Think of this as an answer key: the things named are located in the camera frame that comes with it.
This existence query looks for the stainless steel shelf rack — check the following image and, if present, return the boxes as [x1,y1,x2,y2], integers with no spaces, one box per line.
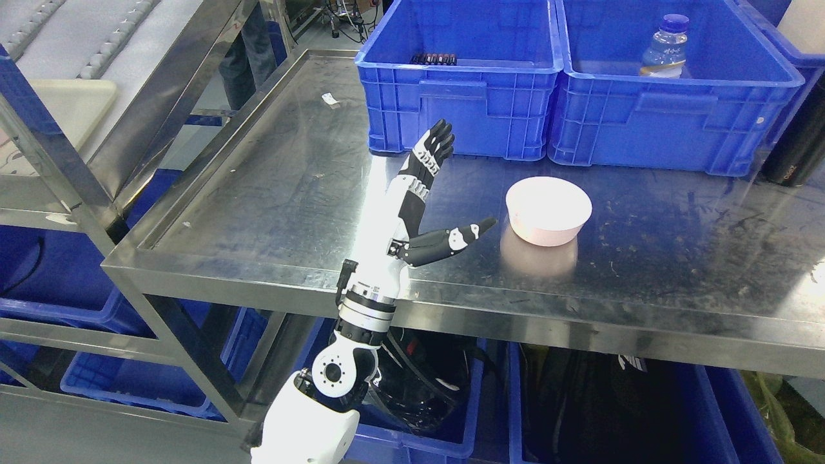
[2,1,255,434]

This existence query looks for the blue crate under table left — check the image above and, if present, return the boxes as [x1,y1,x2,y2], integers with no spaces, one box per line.
[297,319,495,463]

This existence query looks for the blue crate under table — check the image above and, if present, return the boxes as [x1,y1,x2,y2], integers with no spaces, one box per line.
[297,319,495,463]
[507,342,783,463]

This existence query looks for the blue crate on table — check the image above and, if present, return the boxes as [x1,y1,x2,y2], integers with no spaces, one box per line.
[354,1,563,162]
[546,1,804,177]

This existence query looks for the blue crate right on table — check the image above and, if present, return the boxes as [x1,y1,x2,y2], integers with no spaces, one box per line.
[546,1,804,177]

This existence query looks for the stainless steel table cart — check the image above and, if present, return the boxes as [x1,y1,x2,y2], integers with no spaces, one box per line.
[101,50,825,445]

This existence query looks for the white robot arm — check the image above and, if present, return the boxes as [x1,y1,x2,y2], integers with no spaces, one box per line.
[250,256,406,463]

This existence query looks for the black markers in crate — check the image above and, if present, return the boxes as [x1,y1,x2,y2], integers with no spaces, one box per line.
[410,53,458,66]

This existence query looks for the beige plastic tray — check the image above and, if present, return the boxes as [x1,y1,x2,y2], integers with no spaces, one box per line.
[1,79,119,177]

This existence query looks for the black cylinder bottle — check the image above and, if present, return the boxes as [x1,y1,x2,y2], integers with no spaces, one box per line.
[761,77,824,188]

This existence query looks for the blue crate under table right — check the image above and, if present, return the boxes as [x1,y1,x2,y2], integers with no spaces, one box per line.
[507,342,783,463]

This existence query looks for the blue crate left on table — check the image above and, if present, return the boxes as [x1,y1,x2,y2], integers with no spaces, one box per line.
[354,1,563,162]

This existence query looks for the clear water bottle blue cap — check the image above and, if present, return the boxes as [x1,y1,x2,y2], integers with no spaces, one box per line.
[639,13,690,79]

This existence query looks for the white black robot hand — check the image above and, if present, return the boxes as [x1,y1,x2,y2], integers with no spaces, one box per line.
[347,119,498,305]

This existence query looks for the pink plastic bowl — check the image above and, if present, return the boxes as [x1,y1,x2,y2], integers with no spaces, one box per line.
[505,177,593,247]

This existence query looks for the black helmet with visor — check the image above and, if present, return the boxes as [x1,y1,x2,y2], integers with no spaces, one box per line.
[359,327,490,436]

